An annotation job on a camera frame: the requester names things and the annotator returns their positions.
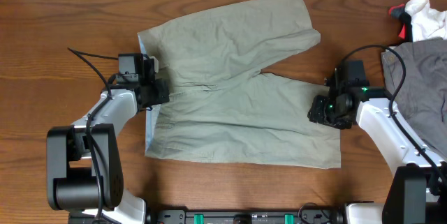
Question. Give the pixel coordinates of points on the khaki green shorts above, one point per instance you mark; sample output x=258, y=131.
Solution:
x=223, y=107

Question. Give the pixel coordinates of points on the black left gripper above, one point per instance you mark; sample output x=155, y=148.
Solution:
x=159, y=91

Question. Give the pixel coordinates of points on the red black garment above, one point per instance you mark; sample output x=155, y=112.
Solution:
x=399, y=13

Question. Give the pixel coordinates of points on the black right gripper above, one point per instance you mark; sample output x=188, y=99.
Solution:
x=316, y=114

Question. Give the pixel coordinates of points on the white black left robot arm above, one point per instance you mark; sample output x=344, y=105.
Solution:
x=84, y=170

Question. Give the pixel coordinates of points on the white cloth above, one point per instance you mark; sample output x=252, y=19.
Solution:
x=427, y=23

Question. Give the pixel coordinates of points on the grey trousers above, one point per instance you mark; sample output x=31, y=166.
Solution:
x=422, y=98

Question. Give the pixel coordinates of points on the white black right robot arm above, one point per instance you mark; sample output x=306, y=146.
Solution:
x=418, y=191

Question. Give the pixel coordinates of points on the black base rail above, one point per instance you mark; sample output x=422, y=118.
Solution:
x=307, y=214

